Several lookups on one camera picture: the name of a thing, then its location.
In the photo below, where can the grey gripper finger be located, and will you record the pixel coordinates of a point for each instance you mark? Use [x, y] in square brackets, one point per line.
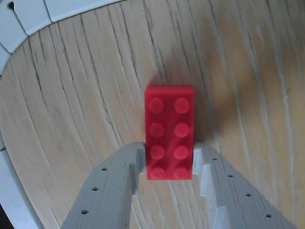
[231, 198]
[109, 190]

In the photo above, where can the red lego block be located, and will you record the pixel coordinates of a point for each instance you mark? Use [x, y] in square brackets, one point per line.
[169, 133]

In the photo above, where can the white table rim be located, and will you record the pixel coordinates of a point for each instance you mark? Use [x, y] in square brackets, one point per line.
[28, 19]

